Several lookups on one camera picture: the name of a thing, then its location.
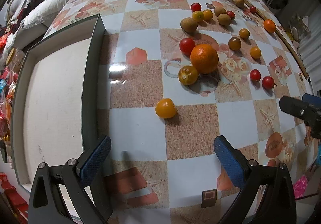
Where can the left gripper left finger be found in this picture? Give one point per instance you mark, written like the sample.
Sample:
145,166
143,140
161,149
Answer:
46,202

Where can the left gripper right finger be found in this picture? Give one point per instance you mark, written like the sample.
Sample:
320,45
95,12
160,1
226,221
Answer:
278,203

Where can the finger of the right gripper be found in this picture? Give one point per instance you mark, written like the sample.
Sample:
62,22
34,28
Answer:
301,110
312,100

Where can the red cherry tomato with stem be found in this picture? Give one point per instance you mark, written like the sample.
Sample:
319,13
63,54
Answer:
268,82

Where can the yellow cherry tomato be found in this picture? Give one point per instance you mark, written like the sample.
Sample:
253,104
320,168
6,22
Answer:
255,52

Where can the yellow tomato mid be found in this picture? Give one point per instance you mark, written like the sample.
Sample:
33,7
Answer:
244,34

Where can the yellow-brown tomato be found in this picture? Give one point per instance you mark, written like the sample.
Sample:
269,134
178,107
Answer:
188,75

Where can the red gift box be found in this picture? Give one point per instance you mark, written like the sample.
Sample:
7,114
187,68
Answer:
17,205

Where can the wooden stick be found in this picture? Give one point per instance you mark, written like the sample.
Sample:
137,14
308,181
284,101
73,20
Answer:
265,13

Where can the small orange at edge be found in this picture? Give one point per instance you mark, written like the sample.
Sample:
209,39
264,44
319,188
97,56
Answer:
269,26

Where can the shallow grey white tray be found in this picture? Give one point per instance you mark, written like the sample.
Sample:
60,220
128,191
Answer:
53,116

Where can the brownish cherry tomato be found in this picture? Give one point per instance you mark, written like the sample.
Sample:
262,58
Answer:
234,44

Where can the red tomato far right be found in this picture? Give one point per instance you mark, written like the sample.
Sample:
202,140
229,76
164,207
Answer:
253,9

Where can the large orange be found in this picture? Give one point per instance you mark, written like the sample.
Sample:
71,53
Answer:
204,58

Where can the red tomato by kiwis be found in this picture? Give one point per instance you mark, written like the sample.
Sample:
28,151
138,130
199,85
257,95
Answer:
231,14

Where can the kiwi middle lower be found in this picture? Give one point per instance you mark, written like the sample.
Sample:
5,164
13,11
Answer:
224,19

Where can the kiwi right of bowl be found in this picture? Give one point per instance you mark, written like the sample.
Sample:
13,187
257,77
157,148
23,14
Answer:
239,3

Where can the kiwi middle upper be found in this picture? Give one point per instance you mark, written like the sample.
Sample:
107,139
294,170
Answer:
219,10

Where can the yellow tomato pair right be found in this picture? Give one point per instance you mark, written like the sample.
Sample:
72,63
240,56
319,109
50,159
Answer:
208,15

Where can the yellow tomato pair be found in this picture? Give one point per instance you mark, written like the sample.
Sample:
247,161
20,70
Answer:
198,16
208,15

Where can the red tomato beside orange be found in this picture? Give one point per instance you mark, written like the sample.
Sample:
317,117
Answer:
186,46

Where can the yellow tomato pair left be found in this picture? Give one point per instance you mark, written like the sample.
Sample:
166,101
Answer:
198,16

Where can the large kiwi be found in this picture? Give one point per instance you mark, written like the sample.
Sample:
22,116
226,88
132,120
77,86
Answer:
189,25

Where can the red tomato upper middle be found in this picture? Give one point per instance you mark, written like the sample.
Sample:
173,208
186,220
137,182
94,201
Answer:
195,7

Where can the pile of snack packets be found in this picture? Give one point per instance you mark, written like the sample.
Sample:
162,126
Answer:
8,82

